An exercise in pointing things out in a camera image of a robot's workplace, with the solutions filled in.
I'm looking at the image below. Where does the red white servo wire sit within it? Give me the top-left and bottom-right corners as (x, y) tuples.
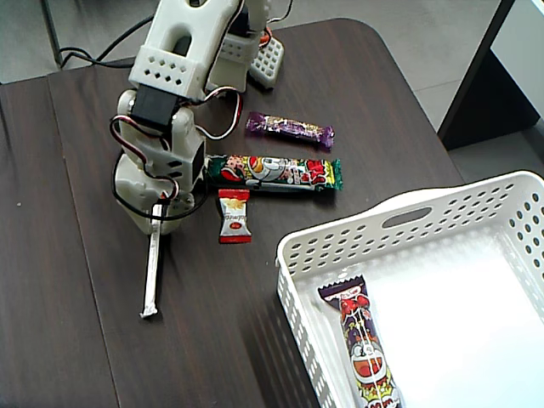
(193, 86), (244, 140)
(109, 114), (179, 204)

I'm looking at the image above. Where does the white cabinet with dark side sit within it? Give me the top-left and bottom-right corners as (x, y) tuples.
(437, 0), (544, 150)

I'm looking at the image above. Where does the purple candy bar wrapper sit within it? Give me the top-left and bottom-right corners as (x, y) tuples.
(245, 110), (336, 150)

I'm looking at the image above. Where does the white perforated plastic basket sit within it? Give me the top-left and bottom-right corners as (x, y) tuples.
(274, 169), (544, 408)

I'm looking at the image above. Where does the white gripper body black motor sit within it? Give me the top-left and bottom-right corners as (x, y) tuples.
(118, 108), (208, 201)

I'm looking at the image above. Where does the dark purple cartoon snack stick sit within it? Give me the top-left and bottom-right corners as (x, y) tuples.
(316, 274), (405, 408)

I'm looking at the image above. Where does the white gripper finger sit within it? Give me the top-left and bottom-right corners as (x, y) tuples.
(157, 189), (197, 237)
(113, 155), (161, 235)

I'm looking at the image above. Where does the green red snack stick wrapper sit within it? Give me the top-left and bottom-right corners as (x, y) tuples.
(205, 153), (343, 193)

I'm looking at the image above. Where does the black camera cable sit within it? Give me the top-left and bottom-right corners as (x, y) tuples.
(110, 161), (205, 222)

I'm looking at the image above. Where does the white paper-wrapped straw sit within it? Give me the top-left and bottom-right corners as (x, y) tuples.
(139, 199), (167, 320)

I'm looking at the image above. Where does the red white candy packet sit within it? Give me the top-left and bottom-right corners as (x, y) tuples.
(217, 189), (253, 246)

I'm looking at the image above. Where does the black power cable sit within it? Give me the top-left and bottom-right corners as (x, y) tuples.
(57, 15), (155, 71)

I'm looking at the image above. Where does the white grid robot base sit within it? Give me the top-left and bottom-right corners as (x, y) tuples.
(248, 36), (285, 90)

